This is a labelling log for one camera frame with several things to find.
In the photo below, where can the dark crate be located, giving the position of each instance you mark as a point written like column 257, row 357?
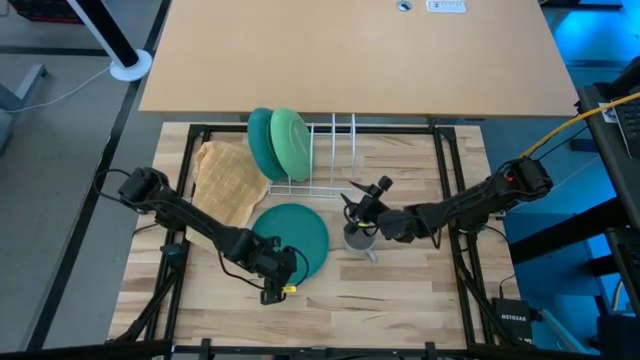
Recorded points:
column 40, row 10

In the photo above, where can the black pole with white base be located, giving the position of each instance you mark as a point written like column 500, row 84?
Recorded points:
column 107, row 30

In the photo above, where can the white desk socket plate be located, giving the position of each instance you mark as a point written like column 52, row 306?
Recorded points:
column 446, row 6

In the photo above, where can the black aluminium table frame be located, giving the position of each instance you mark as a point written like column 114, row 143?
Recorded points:
column 400, row 131

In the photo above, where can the grey desk grommet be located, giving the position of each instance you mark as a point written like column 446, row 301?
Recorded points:
column 404, row 6

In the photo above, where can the black Netgear network switch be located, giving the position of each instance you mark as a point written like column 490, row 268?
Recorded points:
column 514, row 320

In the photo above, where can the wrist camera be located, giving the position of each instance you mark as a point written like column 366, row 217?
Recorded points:
column 272, row 296
column 357, row 227

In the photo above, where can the black laptop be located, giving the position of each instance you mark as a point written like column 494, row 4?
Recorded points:
column 631, row 125

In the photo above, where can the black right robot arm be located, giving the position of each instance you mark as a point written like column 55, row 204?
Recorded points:
column 475, row 200

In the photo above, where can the grey floral ceramic mug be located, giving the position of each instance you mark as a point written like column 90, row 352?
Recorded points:
column 361, row 246

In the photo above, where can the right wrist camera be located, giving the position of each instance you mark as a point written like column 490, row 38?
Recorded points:
column 357, row 227

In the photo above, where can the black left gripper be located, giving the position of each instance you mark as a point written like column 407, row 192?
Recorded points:
column 275, row 265

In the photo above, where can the yellow checked dish cloth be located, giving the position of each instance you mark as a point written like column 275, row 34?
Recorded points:
column 225, row 180

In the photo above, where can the light green plate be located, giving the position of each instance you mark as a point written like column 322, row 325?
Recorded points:
column 292, row 145

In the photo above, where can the black side cart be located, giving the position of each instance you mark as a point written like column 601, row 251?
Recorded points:
column 600, row 150

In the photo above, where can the dark teal plate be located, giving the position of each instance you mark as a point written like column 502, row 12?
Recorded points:
column 259, row 145
column 295, row 230

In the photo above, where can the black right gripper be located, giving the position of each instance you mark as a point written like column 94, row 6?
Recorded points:
column 375, row 210

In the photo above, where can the large beige wooden desk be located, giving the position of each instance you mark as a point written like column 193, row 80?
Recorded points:
column 350, row 60

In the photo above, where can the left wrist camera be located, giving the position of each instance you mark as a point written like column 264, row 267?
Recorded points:
column 272, row 296

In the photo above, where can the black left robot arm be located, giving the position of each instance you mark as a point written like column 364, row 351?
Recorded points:
column 190, row 215

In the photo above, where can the grey furniture leg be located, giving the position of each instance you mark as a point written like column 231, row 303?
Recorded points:
column 30, row 80

